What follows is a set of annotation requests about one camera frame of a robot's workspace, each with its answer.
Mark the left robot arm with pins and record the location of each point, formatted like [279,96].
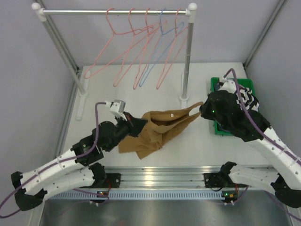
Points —
[76,167]

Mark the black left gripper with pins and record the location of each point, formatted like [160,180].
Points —
[132,124]

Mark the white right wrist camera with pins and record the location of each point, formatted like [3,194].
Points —
[228,85]

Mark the dark blue garment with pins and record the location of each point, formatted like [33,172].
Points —
[217,86]

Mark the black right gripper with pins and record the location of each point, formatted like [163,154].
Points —
[204,108]

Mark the brown tank top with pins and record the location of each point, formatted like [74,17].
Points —
[162,127]

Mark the aluminium mounting rail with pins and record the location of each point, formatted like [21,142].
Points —
[162,177]

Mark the black white striped garment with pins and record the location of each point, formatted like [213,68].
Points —
[249,99]

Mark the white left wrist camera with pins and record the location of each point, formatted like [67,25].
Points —
[117,108]

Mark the slotted grey cable duct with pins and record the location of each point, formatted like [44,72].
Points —
[148,195]

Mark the green plastic bin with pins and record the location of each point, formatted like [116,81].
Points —
[218,130]

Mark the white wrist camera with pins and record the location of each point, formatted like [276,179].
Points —
[228,85]
[117,108]

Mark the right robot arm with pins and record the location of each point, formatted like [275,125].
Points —
[253,128]

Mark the silver white clothes rack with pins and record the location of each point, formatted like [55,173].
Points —
[43,15]

